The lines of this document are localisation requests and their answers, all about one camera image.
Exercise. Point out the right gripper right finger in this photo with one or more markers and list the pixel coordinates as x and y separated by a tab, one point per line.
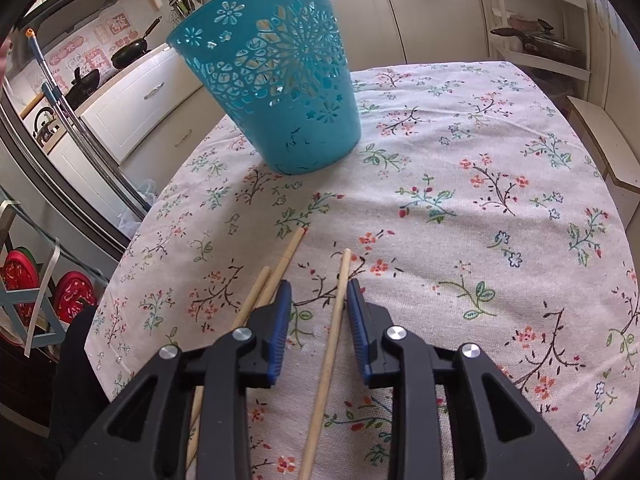
368	323

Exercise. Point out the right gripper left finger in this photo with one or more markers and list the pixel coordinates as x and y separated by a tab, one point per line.
269	326

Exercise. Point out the long wooden chopstick left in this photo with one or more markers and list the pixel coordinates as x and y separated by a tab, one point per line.
268	291

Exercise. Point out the floral tablecloth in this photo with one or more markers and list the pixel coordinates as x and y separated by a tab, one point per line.
472	212

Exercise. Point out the red plate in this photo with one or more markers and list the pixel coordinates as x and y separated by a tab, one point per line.
73	293

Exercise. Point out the teal perforated plastic basket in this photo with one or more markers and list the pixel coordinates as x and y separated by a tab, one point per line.
278	69

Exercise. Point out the black wok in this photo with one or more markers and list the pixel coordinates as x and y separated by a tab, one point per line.
83	86

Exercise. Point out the black frying pan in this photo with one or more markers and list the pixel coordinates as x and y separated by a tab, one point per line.
126	55

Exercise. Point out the pan on shelf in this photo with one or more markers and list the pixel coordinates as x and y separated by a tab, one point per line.
543	44

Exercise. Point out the white shelf unit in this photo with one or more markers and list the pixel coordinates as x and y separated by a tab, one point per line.
570	20

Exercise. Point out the mop handle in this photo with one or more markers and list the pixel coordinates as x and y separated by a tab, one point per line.
91	148

